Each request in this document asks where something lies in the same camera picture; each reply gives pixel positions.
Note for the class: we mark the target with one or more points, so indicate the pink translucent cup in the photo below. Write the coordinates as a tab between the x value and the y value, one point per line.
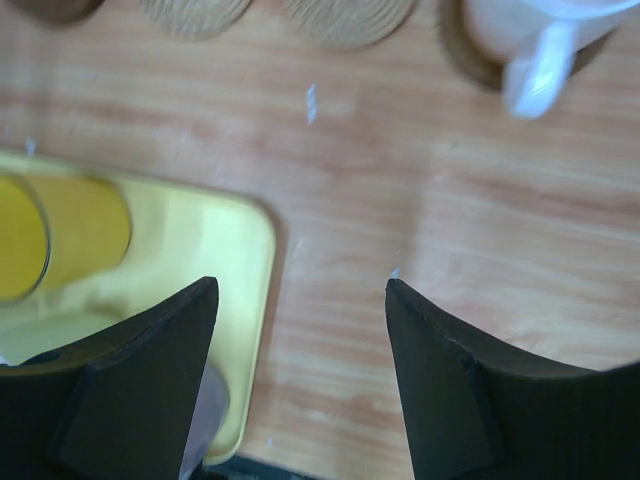
539	41

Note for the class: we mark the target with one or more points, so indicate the large woven rattan coaster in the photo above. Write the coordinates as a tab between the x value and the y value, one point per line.
194	19

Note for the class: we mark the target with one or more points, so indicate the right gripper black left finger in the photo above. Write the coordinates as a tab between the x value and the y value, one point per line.
117	404

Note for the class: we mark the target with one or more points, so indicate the small woven rattan coaster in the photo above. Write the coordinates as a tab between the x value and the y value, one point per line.
347	25

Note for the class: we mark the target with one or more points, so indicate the yellow transparent cup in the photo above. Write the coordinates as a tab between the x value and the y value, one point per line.
58	229

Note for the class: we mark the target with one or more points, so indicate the yellow plastic tray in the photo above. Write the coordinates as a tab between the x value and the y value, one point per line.
181	233

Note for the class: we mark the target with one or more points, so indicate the purple translucent mug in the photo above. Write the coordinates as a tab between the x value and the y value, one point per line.
209	413

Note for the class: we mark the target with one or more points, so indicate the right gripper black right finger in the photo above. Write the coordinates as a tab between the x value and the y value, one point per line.
476	407

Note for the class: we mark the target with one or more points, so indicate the brown wooden coaster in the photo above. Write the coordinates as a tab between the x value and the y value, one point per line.
56	12
480	66

